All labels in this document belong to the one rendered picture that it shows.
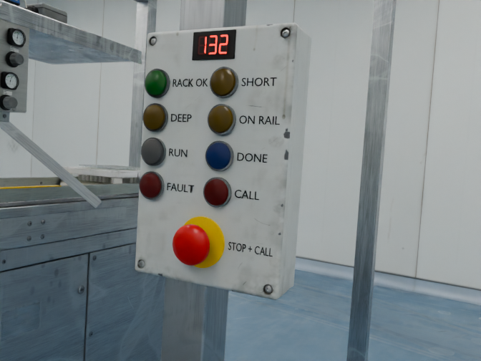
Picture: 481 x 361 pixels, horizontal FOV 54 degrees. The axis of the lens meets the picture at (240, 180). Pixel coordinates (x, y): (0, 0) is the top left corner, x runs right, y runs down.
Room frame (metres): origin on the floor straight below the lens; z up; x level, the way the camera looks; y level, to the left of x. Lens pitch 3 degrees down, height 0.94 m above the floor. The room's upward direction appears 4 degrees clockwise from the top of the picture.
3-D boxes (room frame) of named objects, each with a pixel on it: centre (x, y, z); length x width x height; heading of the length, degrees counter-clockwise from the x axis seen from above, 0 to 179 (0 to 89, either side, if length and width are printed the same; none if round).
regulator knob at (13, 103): (1.02, 0.51, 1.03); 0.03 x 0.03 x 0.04; 64
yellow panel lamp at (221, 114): (0.46, 0.02, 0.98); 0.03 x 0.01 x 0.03; 64
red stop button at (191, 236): (0.47, 0.04, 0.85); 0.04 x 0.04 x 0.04; 64
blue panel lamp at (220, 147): (0.46, 0.02, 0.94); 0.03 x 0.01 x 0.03; 64
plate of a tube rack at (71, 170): (1.60, 0.43, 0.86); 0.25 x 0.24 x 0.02; 64
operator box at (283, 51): (0.50, 0.02, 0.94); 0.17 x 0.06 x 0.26; 64
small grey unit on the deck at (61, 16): (1.25, 0.55, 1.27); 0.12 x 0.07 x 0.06; 154
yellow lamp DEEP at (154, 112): (0.50, 0.10, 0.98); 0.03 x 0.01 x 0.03; 64
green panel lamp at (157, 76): (0.50, 0.10, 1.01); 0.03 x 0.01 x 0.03; 64
